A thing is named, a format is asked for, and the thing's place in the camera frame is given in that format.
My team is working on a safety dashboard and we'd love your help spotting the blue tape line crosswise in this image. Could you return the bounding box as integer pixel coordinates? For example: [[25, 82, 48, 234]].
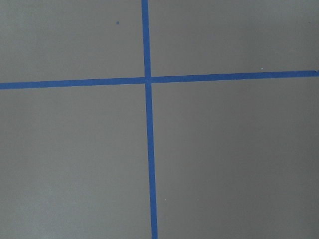
[[0, 70, 319, 90]]

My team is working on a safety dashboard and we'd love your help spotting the blue tape line lengthwise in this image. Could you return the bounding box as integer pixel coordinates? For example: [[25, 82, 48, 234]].
[[142, 0, 158, 239]]

